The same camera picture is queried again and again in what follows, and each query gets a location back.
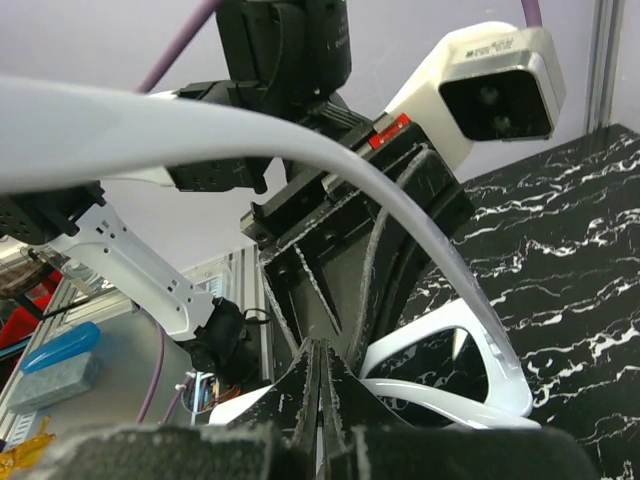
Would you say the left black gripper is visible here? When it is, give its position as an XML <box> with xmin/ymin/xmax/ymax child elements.
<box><xmin>168</xmin><ymin>88</ymin><xmax>474</xmax><ymax>370</ymax></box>

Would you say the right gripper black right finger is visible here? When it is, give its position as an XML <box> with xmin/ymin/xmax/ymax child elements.
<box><xmin>319</xmin><ymin>340</ymin><xmax>598</xmax><ymax>479</ymax></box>

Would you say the blue whiteboard eraser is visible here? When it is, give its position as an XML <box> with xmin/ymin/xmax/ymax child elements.
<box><xmin>21</xmin><ymin>322</ymin><xmax>101</xmax><ymax>374</ymax></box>

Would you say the black marble pattern mat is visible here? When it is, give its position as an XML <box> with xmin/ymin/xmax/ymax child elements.
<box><xmin>379</xmin><ymin>123</ymin><xmax>640</xmax><ymax>480</ymax></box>

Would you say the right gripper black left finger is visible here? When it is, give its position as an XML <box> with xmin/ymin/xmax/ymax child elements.
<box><xmin>29</xmin><ymin>339</ymin><xmax>320</xmax><ymax>479</ymax></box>

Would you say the grey sponge block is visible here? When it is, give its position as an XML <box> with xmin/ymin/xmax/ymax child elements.
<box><xmin>8</xmin><ymin>352</ymin><xmax>102</xmax><ymax>415</ymax></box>

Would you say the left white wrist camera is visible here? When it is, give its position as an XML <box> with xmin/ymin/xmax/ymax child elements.
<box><xmin>384</xmin><ymin>21</ymin><xmax>566</xmax><ymax>170</ymax></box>

